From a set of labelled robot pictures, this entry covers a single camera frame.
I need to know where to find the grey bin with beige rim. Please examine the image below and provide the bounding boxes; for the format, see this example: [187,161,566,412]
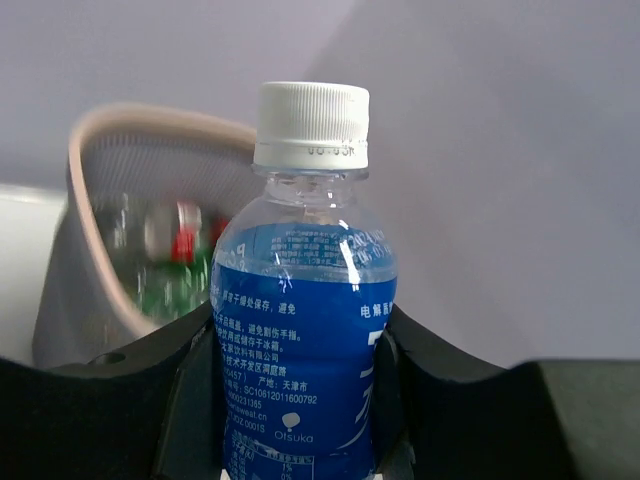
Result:
[32,103,264,369]

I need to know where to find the green bottle with green cap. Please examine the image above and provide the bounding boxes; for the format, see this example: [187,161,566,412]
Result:
[132,257,210,325]

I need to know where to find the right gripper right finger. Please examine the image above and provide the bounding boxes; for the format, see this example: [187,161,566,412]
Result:
[372,308,639,479]

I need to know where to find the clear bottle blue label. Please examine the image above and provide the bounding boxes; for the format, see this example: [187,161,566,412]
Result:
[210,82,398,480]

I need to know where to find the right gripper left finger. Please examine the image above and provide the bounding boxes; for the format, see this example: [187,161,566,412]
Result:
[1,305,225,479]

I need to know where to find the clear bottle red label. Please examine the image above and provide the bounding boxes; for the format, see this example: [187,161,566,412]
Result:
[143,201,229,265]

